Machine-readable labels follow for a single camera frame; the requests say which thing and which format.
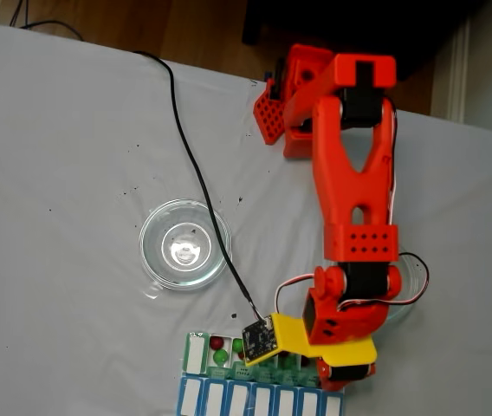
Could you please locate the thin black floor cable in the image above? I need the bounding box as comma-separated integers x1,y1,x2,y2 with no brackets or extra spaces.
19,19,85,42

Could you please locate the black camera circuit board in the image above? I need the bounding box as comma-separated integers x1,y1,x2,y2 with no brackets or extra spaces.
241,319,279,364

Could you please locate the red perforated mount plate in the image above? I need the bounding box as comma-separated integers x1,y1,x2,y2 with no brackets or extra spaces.
252,80,293,146

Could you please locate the dark wooden furniture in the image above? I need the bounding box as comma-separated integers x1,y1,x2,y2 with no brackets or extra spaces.
241,0,489,81

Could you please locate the black looped servo wire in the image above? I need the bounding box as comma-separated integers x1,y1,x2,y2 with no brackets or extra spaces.
336,251,431,313

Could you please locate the clear glass bowl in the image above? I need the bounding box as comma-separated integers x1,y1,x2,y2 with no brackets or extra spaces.
138,198,233,291
384,253,420,324

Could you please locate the weekly pill organizer box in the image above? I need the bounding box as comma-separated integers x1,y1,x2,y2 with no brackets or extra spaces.
176,329,351,416

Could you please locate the red white servo wire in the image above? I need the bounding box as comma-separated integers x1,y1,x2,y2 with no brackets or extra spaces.
384,97,399,229
274,276,319,315

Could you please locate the black camera cable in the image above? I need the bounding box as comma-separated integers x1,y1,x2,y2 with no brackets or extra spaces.
133,50,269,322

